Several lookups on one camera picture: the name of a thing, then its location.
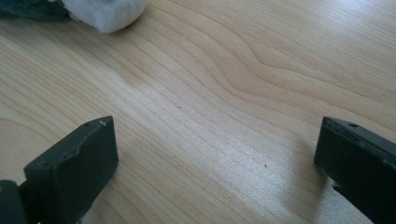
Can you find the white fluffy plush toy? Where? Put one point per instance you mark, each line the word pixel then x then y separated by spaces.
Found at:
pixel 104 12

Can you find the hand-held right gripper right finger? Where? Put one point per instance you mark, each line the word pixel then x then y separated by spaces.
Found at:
pixel 358 161

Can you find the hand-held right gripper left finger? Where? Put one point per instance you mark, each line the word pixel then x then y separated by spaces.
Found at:
pixel 74 174

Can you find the dark green cloth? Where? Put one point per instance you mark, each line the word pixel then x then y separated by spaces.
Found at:
pixel 31 9

